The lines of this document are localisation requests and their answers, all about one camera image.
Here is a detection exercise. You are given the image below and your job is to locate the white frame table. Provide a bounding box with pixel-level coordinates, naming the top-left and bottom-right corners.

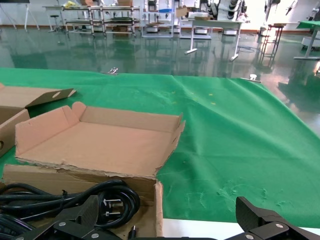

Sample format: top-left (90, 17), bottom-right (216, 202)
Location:
top-left (184, 19), bottom-right (245, 61)

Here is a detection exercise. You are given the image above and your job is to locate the cardboard box with slotted lid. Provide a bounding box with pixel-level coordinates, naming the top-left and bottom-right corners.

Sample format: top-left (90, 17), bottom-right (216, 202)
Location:
top-left (0, 82), bottom-right (77, 158)

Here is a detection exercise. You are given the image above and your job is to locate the green topped table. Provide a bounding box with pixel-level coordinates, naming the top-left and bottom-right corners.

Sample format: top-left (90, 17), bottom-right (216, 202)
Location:
top-left (293, 20), bottom-right (320, 61)

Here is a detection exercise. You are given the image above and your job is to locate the green table cloth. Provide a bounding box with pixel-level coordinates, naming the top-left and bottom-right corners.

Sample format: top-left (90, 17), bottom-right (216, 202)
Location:
top-left (0, 67), bottom-right (320, 229)

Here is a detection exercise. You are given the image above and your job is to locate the blue hoop cable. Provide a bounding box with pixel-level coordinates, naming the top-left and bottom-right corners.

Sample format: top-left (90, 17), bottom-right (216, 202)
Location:
top-left (236, 44), bottom-right (257, 54)

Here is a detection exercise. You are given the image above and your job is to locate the white shelf rack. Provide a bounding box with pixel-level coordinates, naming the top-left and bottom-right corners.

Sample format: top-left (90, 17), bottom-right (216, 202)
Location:
top-left (141, 0), bottom-right (176, 38)

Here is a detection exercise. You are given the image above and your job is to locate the small open cardboard box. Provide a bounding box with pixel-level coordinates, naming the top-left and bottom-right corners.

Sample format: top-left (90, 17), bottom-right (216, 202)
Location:
top-left (175, 6), bottom-right (188, 18)

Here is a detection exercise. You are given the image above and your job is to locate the large white robot base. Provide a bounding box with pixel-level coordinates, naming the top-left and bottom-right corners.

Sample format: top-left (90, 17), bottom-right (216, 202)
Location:
top-left (301, 36), bottom-right (320, 50)

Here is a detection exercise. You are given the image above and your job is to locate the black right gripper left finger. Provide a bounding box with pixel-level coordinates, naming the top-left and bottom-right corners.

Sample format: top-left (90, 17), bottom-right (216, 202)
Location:
top-left (14, 194), bottom-right (118, 240)

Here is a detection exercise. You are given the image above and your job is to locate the metal shelf rack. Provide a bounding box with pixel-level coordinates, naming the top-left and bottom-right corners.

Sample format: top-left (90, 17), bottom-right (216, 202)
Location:
top-left (101, 5), bottom-right (141, 38)
top-left (62, 6), bottom-right (105, 38)

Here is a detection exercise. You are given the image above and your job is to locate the cardboard box with torn lid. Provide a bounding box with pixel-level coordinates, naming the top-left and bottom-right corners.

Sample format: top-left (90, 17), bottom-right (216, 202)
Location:
top-left (2, 101), bottom-right (186, 238)

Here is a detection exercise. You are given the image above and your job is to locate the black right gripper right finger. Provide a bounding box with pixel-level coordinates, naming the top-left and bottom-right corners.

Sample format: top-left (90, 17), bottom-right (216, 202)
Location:
top-left (224, 196), bottom-right (320, 240)

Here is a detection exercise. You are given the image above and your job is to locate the black round stool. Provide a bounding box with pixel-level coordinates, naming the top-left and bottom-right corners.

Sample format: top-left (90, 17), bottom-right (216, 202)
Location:
top-left (48, 14), bottom-right (63, 33)

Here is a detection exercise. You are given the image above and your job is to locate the brown metal stand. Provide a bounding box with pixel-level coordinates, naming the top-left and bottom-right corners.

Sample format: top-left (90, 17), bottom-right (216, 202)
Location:
top-left (261, 22), bottom-right (285, 61)

